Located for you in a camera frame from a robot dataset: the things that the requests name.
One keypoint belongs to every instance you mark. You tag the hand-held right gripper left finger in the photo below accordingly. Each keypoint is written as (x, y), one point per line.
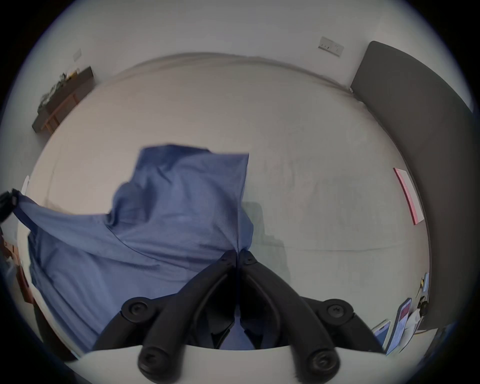
(168, 330)

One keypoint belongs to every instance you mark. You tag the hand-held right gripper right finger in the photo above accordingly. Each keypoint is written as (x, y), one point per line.
(303, 330)

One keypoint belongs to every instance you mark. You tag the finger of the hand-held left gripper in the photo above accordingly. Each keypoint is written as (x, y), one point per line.
(7, 206)

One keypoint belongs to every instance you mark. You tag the blue shirt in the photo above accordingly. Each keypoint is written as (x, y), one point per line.
(168, 210)

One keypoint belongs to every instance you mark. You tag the blue phone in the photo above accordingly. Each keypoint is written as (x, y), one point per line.
(382, 332)

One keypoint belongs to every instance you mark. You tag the phone with pale case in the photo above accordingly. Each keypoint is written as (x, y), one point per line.
(400, 322)

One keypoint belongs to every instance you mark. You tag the dark wooden shelf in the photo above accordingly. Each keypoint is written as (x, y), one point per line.
(62, 99)

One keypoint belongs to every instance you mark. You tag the pink and white card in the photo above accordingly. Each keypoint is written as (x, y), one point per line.
(409, 197)

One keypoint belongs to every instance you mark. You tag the bed with beige sheet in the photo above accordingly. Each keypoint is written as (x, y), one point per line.
(300, 150)

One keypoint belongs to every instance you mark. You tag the dark grey padded headboard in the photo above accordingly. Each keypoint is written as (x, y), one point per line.
(420, 131)

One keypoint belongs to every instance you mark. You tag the white wall switch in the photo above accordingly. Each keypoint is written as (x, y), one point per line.
(77, 54)

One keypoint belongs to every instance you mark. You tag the white wall socket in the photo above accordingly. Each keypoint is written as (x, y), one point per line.
(331, 46)

